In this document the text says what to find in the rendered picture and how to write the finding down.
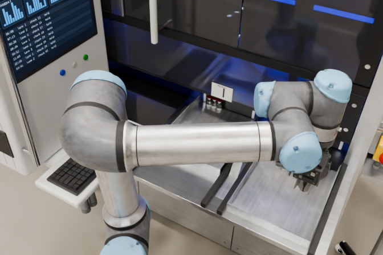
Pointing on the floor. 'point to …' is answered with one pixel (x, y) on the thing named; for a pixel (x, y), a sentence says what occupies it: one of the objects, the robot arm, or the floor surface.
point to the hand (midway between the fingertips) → (304, 185)
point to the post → (365, 131)
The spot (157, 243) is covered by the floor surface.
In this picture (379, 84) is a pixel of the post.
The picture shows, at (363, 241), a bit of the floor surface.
